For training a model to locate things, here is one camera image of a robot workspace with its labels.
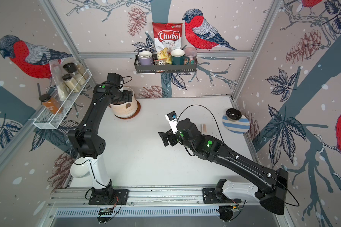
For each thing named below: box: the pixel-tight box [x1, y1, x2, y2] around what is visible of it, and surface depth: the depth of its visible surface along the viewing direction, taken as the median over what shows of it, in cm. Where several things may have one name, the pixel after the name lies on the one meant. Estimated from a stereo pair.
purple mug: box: [138, 50, 153, 66], surface depth 85 cm
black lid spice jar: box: [62, 73, 81, 93], surface depth 78 cm
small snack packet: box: [158, 60, 166, 66], surface depth 87 cm
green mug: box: [170, 48, 190, 66], surface depth 85 cm
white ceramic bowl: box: [70, 157, 90, 178], surface depth 81 cm
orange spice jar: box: [38, 93, 63, 115], surface depth 68 cm
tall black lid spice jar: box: [62, 62, 79, 74], surface depth 81 cm
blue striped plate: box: [221, 114, 251, 134], surface depth 104 cm
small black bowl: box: [225, 107, 243, 122], surface depth 106 cm
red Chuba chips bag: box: [152, 22, 184, 53], surface depth 81 cm
